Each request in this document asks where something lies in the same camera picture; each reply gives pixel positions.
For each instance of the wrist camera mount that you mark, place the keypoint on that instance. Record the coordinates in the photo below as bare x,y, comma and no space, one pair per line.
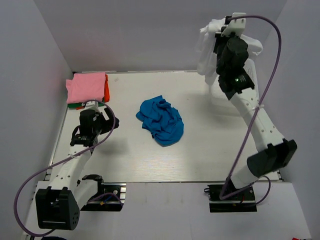
233,28
91,111

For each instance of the green folded t-shirt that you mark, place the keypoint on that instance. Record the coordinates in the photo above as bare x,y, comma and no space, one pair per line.
75,105

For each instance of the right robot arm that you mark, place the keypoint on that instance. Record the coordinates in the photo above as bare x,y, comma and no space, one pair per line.
273,150

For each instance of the white t-shirt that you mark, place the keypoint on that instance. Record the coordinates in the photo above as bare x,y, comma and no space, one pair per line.
207,61

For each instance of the pink folded t-shirt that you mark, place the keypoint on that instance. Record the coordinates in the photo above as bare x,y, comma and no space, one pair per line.
86,87

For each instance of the white plastic basket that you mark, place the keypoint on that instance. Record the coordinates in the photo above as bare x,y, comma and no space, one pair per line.
218,98

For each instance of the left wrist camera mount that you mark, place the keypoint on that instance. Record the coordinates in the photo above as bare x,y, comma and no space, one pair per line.
91,111

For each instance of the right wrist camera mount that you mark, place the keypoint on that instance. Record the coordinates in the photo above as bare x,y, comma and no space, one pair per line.
233,28

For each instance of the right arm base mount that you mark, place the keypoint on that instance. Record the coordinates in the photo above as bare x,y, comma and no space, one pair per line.
244,202

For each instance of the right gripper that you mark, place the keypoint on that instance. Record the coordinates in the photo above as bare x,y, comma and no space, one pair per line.
220,39

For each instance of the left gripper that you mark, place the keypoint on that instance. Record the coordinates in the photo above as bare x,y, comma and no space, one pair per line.
108,123

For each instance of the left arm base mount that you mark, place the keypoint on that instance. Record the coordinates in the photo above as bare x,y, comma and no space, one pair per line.
109,198

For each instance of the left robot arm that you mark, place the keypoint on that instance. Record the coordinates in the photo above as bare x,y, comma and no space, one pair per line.
58,206

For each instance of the orange folded t-shirt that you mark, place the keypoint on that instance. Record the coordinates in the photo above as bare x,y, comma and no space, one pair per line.
107,90

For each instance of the blue t-shirt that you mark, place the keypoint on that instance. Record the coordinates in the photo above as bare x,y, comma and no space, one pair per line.
163,121

